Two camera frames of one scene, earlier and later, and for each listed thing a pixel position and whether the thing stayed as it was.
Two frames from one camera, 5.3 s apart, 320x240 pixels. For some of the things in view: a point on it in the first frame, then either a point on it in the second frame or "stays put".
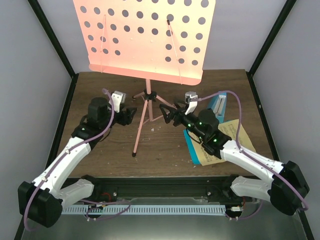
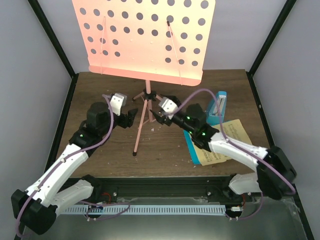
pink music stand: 160,40 stays put
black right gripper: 173,112 -> 161,120
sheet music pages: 229,129 stays put
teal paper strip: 192,151 stays put
